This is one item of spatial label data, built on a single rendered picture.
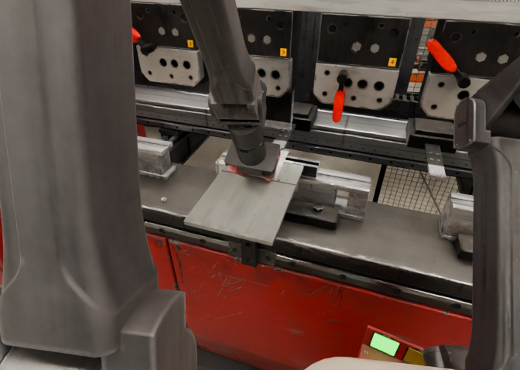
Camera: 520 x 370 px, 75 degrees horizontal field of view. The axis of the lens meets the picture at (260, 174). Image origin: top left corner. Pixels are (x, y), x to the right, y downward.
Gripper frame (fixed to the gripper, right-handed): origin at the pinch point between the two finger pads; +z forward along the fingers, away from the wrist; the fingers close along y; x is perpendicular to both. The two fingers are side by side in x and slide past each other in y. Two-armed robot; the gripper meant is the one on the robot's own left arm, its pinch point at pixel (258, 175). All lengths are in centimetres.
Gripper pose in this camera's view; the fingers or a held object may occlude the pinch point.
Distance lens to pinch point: 75.0
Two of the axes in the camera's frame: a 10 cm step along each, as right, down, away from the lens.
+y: -9.5, -1.9, 2.4
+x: -2.8, 8.6, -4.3
